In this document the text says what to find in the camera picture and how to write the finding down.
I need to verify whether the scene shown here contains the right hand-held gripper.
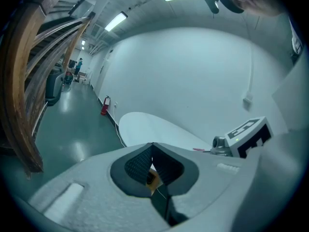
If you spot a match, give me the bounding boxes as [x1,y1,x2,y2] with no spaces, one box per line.
[211,116,275,159]

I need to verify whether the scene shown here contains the white wall junction box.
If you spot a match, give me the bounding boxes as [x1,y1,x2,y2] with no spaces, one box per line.
[242,94,253,111]

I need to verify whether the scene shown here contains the white door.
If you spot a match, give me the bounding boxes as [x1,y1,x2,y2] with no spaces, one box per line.
[94,58,107,93]

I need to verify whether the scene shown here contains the white floor cable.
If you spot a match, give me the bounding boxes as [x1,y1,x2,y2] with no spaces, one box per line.
[112,107,127,147]

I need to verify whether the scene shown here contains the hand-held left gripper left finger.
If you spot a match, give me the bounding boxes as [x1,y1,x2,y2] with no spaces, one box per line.
[28,143,175,231]

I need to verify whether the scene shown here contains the white wall conduit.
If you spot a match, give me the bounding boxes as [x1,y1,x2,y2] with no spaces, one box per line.
[247,43,255,99]

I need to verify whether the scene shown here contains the orange black makeup item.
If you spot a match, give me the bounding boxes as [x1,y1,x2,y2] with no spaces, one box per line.
[145,169,163,196]

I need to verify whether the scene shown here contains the red fire extinguisher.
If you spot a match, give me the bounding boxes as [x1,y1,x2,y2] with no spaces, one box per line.
[100,95,112,116]

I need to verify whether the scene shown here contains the wooden staircase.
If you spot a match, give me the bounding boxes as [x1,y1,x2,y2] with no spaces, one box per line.
[0,0,96,180]

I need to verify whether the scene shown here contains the black floor machine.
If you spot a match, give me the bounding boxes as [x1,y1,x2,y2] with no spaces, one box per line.
[45,66,65,106]

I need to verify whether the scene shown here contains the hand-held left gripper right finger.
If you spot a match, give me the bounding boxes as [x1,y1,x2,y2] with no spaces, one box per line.
[152,143,262,221]

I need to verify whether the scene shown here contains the person's dark white clothing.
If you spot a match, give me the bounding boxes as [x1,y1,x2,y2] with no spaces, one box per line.
[289,15,304,65]

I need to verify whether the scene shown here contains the long ceiling light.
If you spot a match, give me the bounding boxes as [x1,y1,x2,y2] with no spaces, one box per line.
[104,11,128,32]

